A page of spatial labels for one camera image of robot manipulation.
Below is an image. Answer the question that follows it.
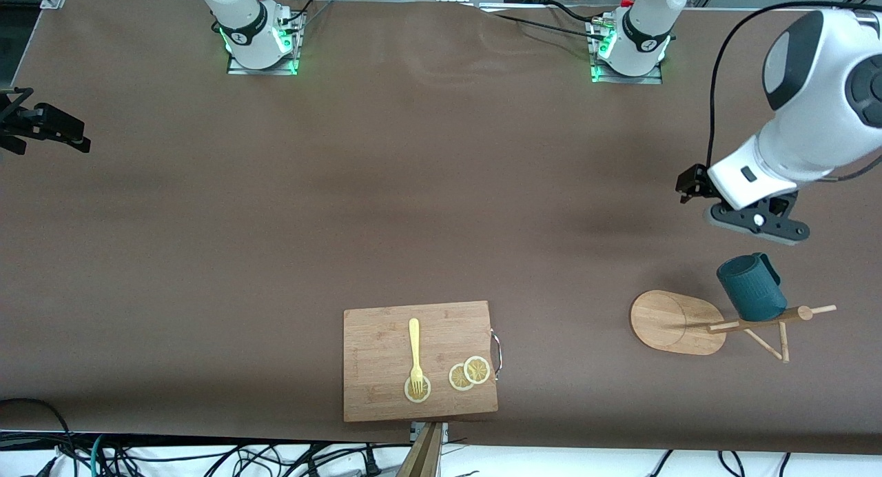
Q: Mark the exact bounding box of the dark teal mug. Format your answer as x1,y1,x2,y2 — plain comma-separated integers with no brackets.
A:
717,252,788,322

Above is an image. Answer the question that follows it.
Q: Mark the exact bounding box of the wooden cup rack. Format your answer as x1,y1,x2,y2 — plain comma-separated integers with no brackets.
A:
630,290,837,364

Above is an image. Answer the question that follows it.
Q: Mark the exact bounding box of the yellow plastic fork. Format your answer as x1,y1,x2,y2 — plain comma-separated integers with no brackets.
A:
409,318,424,397

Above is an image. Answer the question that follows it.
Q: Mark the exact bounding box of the wooden cutting board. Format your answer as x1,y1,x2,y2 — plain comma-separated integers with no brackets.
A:
343,301,502,423

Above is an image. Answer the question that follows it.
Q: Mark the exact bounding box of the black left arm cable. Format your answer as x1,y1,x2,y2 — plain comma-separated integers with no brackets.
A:
706,0,869,171

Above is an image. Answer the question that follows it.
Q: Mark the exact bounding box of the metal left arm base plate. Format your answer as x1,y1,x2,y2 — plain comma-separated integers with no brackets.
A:
589,15,664,85

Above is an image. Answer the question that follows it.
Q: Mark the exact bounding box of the black table cable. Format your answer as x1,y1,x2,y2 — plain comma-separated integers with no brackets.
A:
479,7,602,35
548,0,611,24

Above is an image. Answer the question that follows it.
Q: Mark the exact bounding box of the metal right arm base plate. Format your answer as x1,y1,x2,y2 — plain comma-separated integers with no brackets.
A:
227,8,304,76

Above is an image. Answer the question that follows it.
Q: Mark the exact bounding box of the black looped floor cable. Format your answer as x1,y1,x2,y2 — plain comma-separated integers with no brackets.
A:
0,398,76,477

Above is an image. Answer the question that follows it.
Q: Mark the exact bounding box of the small metal bracket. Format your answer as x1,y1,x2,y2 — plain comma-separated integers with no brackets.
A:
411,422,449,445

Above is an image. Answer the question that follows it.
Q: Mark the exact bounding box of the wooden post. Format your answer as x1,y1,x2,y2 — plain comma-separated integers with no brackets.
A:
396,423,443,477

